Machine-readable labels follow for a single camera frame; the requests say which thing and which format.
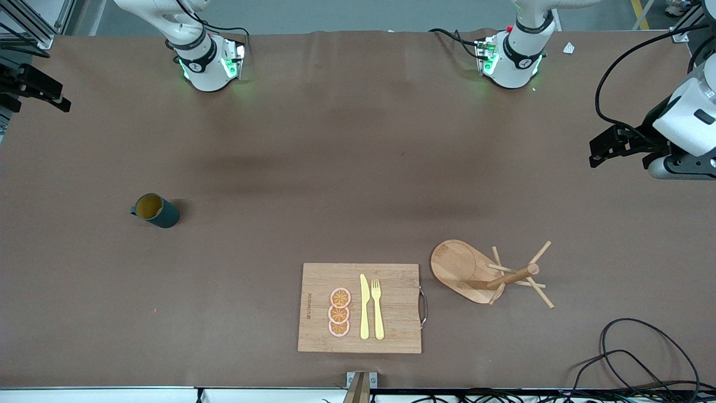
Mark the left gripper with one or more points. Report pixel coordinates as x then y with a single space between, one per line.
647 132

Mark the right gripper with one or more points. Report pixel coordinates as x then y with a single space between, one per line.
17 79

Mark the dark green cup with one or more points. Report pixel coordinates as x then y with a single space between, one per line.
165 215

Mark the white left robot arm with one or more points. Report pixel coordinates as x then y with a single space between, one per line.
517 61

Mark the wooden cup rack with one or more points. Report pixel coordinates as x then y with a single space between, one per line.
456 266

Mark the small white paper scrap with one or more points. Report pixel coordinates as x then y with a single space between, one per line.
569 48

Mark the bamboo cutting board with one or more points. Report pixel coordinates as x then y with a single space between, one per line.
397 313

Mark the brown table cover sheet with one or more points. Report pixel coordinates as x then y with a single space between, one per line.
335 168

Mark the yellow plastic fork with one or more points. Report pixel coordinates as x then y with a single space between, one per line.
378 319

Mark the yellow plastic knife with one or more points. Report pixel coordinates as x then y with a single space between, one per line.
364 313

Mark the orange slice toy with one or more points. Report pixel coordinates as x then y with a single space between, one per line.
340 298
339 314
339 328

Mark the aluminium frame profile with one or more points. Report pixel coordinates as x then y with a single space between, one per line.
33 22
687 31

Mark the metal mount bracket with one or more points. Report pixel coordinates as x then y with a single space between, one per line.
351 378

